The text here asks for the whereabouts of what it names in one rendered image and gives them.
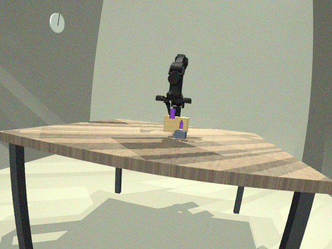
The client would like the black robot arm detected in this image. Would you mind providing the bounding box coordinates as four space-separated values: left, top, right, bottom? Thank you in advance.
166 54 188 117

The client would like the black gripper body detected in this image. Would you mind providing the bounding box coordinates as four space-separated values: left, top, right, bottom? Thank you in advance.
155 86 192 103

